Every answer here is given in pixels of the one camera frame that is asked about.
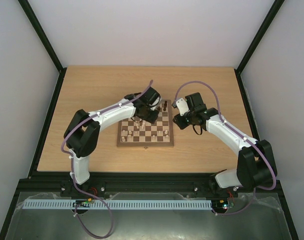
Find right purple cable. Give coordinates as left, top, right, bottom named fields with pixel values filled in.
left=175, top=80, right=277, bottom=216

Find pile of white pieces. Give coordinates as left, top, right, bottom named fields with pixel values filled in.
left=135, top=120, right=146, bottom=131

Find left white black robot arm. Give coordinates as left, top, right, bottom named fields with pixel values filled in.
left=61, top=87, right=162, bottom=185

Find wooden chess board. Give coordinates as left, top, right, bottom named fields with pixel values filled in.
left=116, top=99, right=174, bottom=148

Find row of dark pieces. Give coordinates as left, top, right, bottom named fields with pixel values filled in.
left=155, top=100, right=168, bottom=112

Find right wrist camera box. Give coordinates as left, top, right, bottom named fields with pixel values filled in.
left=172, top=98, right=189, bottom=116

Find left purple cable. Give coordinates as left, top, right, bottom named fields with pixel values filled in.
left=61, top=79, right=115, bottom=237

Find purple cable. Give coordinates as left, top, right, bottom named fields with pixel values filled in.
left=61, top=79, right=115, bottom=237
left=175, top=80, right=277, bottom=216

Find black aluminium frame rail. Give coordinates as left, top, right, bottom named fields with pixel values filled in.
left=16, top=171, right=282, bottom=201

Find light blue cable duct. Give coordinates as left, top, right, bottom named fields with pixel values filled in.
left=22, top=199, right=212, bottom=210

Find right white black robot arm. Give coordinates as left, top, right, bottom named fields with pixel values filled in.
left=173, top=92, right=277, bottom=196

